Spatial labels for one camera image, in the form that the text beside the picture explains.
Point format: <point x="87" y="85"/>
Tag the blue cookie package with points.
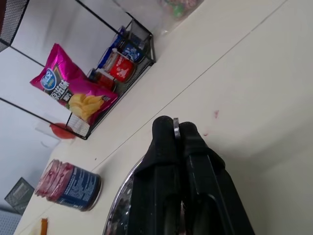
<point x="107" y="52"/>

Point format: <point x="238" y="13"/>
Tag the orange stick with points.
<point x="44" y="226"/>

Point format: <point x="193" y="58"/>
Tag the pink potato chips bag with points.
<point x="61" y="71"/>

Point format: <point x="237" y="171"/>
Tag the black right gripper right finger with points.
<point x="207" y="186"/>

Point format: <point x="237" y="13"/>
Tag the blue tin can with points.
<point x="132" y="52"/>

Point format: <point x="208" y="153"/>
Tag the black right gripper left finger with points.
<point x="156" y="176"/>

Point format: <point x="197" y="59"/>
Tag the silver metal bowl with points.
<point x="121" y="198"/>

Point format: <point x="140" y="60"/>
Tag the metal spoon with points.
<point x="176" y="129"/>

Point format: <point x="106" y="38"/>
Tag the black mesh container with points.
<point x="19" y="194"/>

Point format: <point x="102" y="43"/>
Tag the jam jar with blue label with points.
<point x="73" y="186"/>

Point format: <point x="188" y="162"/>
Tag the clear plastic bag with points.
<point x="176" y="11"/>

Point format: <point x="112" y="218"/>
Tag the red tin can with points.
<point x="121" y="69"/>

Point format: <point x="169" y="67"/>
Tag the dark red can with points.
<point x="104" y="79"/>

